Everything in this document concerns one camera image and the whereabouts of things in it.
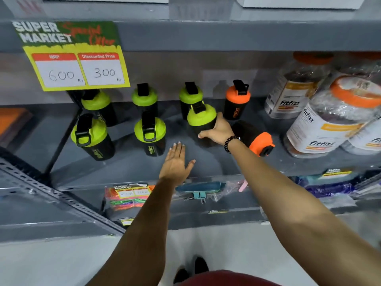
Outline person's left hand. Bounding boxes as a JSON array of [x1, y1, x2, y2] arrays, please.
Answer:
[[158, 141, 196, 188]]

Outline person's right hand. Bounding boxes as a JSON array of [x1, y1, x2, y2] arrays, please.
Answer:
[[197, 112, 239, 146]]

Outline green-lid shaker bottle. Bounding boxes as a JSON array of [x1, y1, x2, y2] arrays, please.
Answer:
[[134, 111, 167, 157], [187, 101, 218, 146], [70, 113, 116, 161]]

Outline orange-lid shaker bottle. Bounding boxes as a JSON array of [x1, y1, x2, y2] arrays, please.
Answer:
[[231, 120, 275, 157], [223, 79, 251, 121]]

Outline grey metal shelving rack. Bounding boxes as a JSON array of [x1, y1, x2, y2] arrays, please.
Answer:
[[0, 0, 381, 245]]

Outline row of green-lid shakers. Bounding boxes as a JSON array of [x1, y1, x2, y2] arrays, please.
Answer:
[[67, 81, 204, 128]]

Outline person's right forearm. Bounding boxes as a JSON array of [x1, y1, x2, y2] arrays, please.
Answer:
[[227, 138, 381, 286]]

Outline person's left forearm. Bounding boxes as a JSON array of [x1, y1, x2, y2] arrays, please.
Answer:
[[86, 177, 187, 286]]

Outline person's black shoe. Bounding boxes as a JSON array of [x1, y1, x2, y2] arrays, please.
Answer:
[[195, 256, 210, 274], [173, 268, 190, 285]]

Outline person's maroon shirt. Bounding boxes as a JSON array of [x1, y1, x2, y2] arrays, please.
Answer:
[[178, 270, 282, 286]]

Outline teal pouch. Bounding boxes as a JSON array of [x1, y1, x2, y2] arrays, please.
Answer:
[[175, 181, 225, 203]]

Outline small yellow price tag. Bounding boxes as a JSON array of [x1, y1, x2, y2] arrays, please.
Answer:
[[113, 184, 149, 200]]

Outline clear plastic bag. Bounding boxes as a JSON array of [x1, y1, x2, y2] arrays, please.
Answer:
[[208, 180, 248, 201]]

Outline colourful bands packet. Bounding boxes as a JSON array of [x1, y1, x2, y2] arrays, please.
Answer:
[[104, 184, 155, 212]]

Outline purple blue packet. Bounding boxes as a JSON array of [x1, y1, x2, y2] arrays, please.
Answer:
[[297, 175, 358, 200]]

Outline grey slotted metal rack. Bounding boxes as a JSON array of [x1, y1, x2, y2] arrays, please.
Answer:
[[0, 101, 125, 245]]

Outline yellow green price sign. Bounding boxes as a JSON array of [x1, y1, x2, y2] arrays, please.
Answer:
[[12, 20, 131, 92]]

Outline orange book stack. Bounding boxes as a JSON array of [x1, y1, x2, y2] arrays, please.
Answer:
[[0, 107, 32, 137]]

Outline black bead bracelet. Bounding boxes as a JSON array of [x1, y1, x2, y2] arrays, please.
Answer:
[[224, 135, 241, 154]]

